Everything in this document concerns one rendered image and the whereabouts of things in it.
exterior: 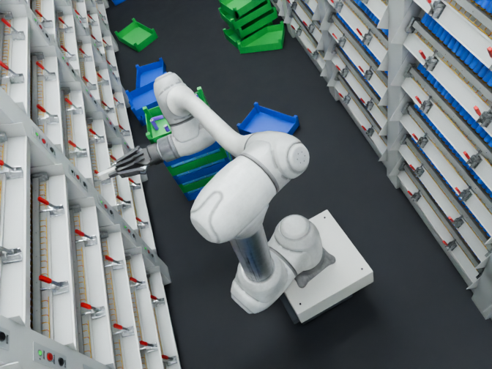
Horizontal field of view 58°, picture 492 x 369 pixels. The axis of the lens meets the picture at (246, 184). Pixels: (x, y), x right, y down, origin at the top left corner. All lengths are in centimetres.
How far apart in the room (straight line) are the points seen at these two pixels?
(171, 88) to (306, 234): 67
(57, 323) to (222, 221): 53
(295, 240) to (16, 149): 91
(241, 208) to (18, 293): 53
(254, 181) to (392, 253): 123
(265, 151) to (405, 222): 128
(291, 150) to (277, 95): 181
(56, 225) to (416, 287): 145
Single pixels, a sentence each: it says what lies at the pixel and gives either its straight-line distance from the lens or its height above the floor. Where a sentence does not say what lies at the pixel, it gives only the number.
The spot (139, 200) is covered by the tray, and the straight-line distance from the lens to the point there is 241.
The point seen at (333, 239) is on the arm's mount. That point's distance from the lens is 183.
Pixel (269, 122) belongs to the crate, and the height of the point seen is 0.
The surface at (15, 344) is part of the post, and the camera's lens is 104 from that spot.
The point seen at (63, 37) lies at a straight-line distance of 259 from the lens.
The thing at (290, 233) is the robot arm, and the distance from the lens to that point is 154.
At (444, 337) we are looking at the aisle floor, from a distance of 201.
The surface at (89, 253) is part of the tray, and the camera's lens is 159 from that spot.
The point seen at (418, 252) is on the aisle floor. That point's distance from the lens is 214.
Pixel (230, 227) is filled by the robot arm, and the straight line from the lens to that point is 100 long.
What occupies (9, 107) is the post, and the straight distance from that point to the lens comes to 146.
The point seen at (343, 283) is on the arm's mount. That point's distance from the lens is 175.
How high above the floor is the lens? 192
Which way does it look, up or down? 52 degrees down
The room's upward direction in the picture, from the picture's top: 24 degrees counter-clockwise
